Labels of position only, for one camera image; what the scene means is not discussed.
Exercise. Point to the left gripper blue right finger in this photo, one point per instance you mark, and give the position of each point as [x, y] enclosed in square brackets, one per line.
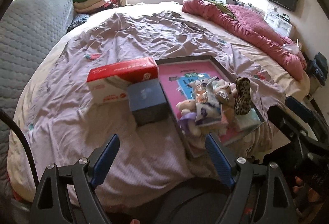
[218, 159]

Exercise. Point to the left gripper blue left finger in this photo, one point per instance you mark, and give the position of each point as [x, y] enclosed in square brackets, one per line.
[101, 160]

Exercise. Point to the leopard print scrunchie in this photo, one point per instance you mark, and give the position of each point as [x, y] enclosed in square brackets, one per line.
[243, 99]

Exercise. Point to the orange carrot plush roll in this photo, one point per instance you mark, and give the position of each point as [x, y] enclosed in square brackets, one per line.
[228, 115]

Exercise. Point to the person's right hand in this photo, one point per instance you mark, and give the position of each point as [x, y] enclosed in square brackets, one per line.
[307, 201]

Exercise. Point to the white printed snack bag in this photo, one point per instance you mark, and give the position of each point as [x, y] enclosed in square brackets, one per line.
[208, 109]

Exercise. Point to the lilac bed sheet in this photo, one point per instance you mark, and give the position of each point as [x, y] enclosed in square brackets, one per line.
[62, 123]

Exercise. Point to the cream plush lamb toy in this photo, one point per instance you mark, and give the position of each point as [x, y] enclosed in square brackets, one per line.
[187, 110]

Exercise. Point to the dark shallow tray box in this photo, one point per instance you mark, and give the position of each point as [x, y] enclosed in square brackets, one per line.
[227, 134]

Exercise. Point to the dark grey small box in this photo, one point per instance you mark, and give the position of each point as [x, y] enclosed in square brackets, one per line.
[147, 102]

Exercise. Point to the red and white carton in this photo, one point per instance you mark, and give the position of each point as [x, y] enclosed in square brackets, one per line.
[109, 83]

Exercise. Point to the white plush bird toy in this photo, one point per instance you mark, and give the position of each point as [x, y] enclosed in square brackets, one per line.
[219, 87]

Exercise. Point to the dark bag on floor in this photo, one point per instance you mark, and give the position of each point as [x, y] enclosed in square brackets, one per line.
[319, 68]

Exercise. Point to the pink and blue book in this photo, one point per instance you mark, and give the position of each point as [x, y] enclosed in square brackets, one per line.
[176, 73]

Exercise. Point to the pink quilted duvet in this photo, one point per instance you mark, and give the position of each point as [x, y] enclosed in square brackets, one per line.
[251, 27]

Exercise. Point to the white plastic bag on duvet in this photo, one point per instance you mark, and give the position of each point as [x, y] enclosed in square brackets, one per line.
[293, 47]

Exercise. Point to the white drawer cabinet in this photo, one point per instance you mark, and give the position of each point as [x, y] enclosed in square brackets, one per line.
[279, 25]

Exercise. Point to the grey quilted headboard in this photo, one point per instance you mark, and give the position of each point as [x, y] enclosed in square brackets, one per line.
[29, 30]

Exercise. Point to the stack of folded blankets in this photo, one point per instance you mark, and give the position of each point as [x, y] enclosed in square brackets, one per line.
[94, 6]

